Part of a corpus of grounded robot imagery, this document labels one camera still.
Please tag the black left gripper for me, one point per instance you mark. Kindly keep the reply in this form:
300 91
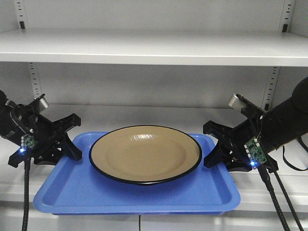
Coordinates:
50 143

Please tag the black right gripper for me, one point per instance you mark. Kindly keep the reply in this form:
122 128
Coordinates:
239 136

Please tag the blue plastic tray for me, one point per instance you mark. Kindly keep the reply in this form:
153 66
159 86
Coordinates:
77 188

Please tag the beige plate with black rim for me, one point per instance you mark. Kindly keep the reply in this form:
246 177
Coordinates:
145 155

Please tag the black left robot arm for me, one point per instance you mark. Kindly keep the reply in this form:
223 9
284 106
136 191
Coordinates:
46 141

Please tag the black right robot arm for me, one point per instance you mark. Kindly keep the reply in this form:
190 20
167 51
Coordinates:
272 129

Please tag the white cabinet lower shelf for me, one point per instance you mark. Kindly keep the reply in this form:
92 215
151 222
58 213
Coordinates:
254 196

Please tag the white cabinet shelf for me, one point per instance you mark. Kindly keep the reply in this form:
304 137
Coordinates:
254 196
154 47

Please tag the white cabinet upper shelf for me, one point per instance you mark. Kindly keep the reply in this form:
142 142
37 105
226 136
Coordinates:
154 47

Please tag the green right circuit board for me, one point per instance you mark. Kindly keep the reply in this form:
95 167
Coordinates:
255 152

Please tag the green circuit board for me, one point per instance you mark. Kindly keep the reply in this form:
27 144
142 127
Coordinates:
28 141
255 152

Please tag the green left circuit board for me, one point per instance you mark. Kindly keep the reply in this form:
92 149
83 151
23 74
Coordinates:
28 141

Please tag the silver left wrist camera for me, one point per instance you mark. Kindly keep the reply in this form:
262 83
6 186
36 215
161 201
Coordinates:
40 103

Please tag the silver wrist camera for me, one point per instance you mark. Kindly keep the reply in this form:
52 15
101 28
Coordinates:
40 103
239 103

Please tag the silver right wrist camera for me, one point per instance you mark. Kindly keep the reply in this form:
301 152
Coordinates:
239 103

